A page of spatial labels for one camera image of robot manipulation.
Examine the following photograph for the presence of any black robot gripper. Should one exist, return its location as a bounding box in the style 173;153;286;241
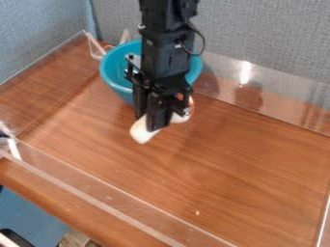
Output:
127;0;200;132

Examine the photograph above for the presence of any white brown toy mushroom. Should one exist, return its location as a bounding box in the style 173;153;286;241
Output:
129;98;195;145

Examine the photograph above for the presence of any blue plastic bowl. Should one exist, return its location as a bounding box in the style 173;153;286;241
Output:
97;39;204;107

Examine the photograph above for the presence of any clear acrylic back barrier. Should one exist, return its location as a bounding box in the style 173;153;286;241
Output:
195;52;330;136

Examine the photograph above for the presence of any clear acrylic barrier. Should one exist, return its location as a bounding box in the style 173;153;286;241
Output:
0;32;97;134
0;138;236;247
195;52;330;136

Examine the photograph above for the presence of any clear acrylic left barrier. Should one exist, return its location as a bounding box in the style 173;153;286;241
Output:
0;32;97;134

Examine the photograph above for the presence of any clear acrylic front barrier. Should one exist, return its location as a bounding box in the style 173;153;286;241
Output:
0;138;236;247

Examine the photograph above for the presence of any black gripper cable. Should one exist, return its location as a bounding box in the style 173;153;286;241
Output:
175;21;205;57

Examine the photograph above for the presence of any clear acrylic corner bracket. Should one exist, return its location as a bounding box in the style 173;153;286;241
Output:
84;29;131;61

